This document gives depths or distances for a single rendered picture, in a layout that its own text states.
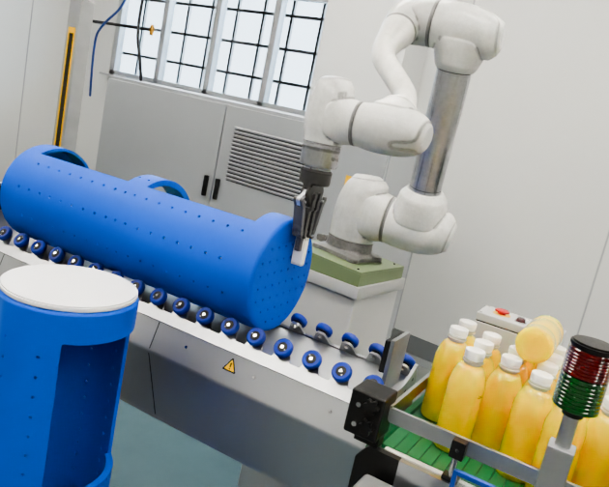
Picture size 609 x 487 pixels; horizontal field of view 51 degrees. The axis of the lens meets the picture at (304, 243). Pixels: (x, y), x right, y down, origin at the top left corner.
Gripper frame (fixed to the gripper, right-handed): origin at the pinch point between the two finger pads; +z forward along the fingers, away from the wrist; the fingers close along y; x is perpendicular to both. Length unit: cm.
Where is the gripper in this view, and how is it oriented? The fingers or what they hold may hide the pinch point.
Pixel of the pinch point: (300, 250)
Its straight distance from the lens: 154.5
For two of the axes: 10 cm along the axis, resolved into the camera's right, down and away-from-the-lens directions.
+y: 4.8, -0.8, 8.7
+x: -8.5, -2.7, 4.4
